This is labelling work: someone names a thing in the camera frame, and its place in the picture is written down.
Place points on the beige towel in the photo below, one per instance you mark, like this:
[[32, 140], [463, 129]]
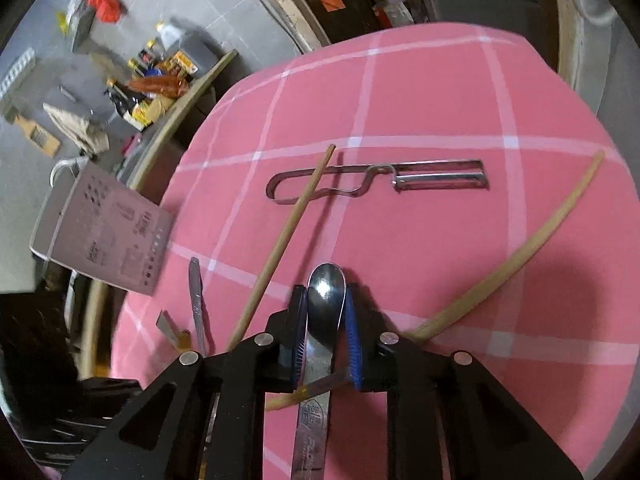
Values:
[[80, 127]]

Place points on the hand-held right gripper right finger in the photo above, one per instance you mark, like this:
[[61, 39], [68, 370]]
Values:
[[354, 350]]

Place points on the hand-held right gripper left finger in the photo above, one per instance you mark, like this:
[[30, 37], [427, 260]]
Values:
[[299, 340]]

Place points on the white plastic utensil basket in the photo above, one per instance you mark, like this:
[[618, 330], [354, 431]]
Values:
[[115, 230]]

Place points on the red plastic bag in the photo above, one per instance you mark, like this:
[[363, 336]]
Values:
[[106, 6]]

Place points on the steel peeler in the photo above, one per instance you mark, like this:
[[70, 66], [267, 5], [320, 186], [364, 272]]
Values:
[[440, 172]]

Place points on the steel faucet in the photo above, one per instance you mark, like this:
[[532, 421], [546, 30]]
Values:
[[65, 167]]

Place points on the metal utensil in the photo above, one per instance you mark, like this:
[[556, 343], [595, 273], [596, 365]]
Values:
[[167, 325]]

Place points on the white wall basket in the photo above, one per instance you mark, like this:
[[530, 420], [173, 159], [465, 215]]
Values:
[[17, 72]]

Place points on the wooden grater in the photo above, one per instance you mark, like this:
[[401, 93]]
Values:
[[37, 135]]

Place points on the beige kitchen counter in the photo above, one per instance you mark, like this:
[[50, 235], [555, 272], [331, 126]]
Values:
[[192, 105]]

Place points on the steel spoon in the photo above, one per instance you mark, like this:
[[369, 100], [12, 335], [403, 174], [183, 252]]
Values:
[[325, 300]]

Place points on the orange-red packet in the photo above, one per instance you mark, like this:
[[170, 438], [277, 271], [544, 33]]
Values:
[[160, 85]]

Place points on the small metal knife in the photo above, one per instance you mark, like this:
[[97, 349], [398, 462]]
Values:
[[196, 300]]

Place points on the wooden chopstick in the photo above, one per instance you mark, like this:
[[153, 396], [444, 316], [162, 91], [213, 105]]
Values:
[[290, 225], [530, 250]]

